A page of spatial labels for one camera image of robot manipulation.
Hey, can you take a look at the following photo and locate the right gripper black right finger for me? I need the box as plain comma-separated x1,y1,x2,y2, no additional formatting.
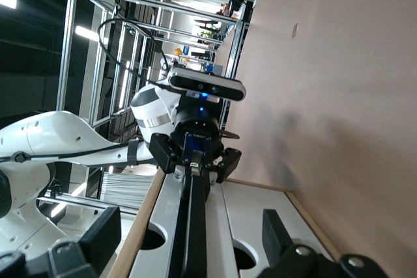
257,208,390,278

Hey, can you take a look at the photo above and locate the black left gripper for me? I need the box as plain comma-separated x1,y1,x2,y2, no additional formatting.
149,104,242,184

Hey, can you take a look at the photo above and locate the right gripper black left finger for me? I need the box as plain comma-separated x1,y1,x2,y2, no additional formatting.
0,206,122,278

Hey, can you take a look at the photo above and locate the black metal drawer handle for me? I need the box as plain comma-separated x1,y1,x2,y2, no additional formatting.
169,157,211,278

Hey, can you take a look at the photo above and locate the light wooden drawer cabinet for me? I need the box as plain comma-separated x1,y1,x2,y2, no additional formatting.
107,169,343,278

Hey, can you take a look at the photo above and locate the white drawer front with notch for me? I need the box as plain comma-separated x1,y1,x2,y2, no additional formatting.
222,180,334,278

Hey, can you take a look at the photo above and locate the white ribbed panel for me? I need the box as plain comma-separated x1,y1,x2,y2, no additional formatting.
98,173,154,210

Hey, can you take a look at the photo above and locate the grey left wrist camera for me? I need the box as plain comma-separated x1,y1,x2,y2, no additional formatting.
167,67,247,102

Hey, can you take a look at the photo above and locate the black cable strapped along arm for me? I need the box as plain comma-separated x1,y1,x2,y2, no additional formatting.
0,139,154,165

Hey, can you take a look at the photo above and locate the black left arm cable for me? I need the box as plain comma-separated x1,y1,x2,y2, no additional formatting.
96,17,172,92

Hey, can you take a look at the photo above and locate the aluminium profile frame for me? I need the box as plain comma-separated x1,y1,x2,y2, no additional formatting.
55,0,260,129

